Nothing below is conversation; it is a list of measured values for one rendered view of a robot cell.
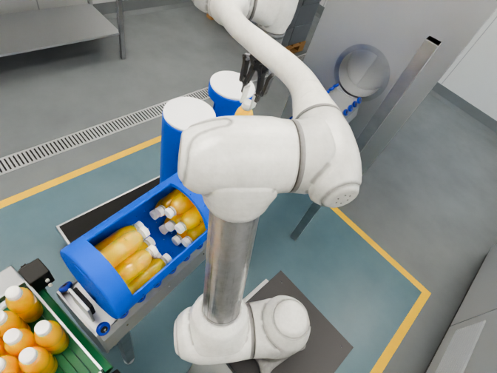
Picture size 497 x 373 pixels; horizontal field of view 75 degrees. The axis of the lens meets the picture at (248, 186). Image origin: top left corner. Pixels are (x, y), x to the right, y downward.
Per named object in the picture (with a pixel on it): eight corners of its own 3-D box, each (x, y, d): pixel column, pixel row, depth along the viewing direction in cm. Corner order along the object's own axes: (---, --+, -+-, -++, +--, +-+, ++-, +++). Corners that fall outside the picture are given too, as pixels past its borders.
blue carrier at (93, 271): (270, 192, 161) (285, 152, 139) (122, 331, 109) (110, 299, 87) (227, 161, 169) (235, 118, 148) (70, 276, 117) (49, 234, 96)
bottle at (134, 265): (100, 283, 97) (149, 244, 108) (93, 280, 102) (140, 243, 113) (113, 300, 99) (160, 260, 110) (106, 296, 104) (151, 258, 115)
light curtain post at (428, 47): (299, 236, 266) (442, 42, 135) (295, 240, 262) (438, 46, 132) (293, 232, 267) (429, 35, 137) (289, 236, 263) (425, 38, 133)
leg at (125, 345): (136, 358, 187) (132, 330, 139) (128, 366, 184) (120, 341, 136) (129, 351, 188) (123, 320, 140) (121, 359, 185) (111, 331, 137)
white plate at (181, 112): (153, 118, 162) (153, 120, 163) (204, 138, 161) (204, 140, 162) (177, 89, 180) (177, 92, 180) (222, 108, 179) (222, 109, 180)
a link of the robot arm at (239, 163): (249, 370, 95) (173, 379, 90) (242, 318, 107) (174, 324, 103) (319, 148, 48) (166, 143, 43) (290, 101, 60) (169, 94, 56)
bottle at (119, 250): (88, 268, 103) (136, 232, 114) (102, 282, 101) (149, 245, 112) (83, 257, 98) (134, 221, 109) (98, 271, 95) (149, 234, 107)
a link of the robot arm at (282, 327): (302, 357, 103) (328, 346, 86) (247, 364, 99) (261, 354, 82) (293, 306, 112) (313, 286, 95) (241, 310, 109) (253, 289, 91)
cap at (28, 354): (36, 345, 90) (34, 344, 89) (38, 360, 88) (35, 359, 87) (19, 351, 88) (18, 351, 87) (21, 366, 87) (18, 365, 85)
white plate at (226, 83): (243, 69, 208) (243, 71, 209) (203, 71, 196) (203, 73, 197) (262, 97, 195) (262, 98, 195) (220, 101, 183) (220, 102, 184)
